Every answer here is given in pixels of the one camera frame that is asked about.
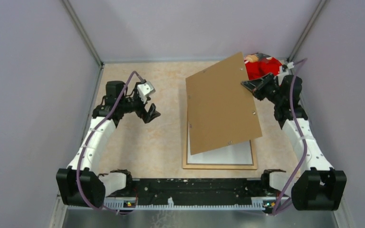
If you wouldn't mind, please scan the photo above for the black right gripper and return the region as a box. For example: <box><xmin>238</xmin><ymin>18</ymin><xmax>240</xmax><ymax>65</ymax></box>
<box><xmin>241</xmin><ymin>73</ymin><xmax>284</xmax><ymax>105</ymax></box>

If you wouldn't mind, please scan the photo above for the brown frame backing board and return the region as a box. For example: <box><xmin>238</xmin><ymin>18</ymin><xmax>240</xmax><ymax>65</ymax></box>
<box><xmin>185</xmin><ymin>52</ymin><xmax>262</xmax><ymax>154</ymax></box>

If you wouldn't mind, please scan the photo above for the wooden picture frame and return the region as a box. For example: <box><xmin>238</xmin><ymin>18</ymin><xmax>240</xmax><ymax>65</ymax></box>
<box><xmin>182</xmin><ymin>124</ymin><xmax>258</xmax><ymax>170</ymax></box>

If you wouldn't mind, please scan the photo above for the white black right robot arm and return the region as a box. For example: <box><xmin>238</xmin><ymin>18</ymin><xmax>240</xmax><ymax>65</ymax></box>
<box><xmin>241</xmin><ymin>73</ymin><xmax>347</xmax><ymax>213</ymax></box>

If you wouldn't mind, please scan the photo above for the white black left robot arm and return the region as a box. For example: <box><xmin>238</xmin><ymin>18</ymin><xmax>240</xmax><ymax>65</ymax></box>
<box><xmin>56</xmin><ymin>80</ymin><xmax>161</xmax><ymax>209</ymax></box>

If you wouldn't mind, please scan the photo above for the red crumpled cloth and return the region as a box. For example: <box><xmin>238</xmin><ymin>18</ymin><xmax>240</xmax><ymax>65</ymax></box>
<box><xmin>243</xmin><ymin>52</ymin><xmax>283</xmax><ymax>80</ymax></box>

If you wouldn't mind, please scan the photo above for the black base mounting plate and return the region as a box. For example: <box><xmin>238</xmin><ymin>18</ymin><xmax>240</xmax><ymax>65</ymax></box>
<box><xmin>110</xmin><ymin>178</ymin><xmax>278</xmax><ymax>206</ymax></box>

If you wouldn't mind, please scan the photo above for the left controller board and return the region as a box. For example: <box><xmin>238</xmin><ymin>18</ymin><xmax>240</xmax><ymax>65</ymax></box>
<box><xmin>123</xmin><ymin>200</ymin><xmax>136</xmax><ymax>208</ymax></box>

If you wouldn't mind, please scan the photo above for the controller board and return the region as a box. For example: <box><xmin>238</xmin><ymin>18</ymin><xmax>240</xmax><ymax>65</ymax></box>
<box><xmin>123</xmin><ymin>200</ymin><xmax>136</xmax><ymax>208</ymax></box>
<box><xmin>262</xmin><ymin>200</ymin><xmax>281</xmax><ymax>209</ymax></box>

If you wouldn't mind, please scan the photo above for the right controller board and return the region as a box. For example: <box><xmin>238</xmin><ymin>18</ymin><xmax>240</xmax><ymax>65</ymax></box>
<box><xmin>262</xmin><ymin>200</ymin><xmax>281</xmax><ymax>209</ymax></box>

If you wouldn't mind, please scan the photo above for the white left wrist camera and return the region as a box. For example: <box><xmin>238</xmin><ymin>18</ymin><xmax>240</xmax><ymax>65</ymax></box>
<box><xmin>136</xmin><ymin>81</ymin><xmax>156</xmax><ymax>104</ymax></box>

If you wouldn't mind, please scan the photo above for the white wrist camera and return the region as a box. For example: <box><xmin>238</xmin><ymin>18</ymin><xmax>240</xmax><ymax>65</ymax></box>
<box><xmin>277</xmin><ymin>62</ymin><xmax>295</xmax><ymax>85</ymax></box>
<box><xmin>136</xmin><ymin>81</ymin><xmax>156</xmax><ymax>104</ymax></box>

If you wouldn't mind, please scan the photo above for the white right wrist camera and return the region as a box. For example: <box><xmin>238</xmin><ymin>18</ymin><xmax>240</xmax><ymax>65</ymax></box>
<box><xmin>277</xmin><ymin>62</ymin><xmax>295</xmax><ymax>85</ymax></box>

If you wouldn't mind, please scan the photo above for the white toothed cable duct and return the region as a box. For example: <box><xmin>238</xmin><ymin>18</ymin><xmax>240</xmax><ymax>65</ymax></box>
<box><xmin>104</xmin><ymin>198</ymin><xmax>266</xmax><ymax>211</ymax></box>

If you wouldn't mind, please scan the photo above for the aluminium front rail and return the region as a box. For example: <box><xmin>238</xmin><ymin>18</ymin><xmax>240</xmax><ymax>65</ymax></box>
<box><xmin>57</xmin><ymin>177</ymin><xmax>343</xmax><ymax>209</ymax></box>

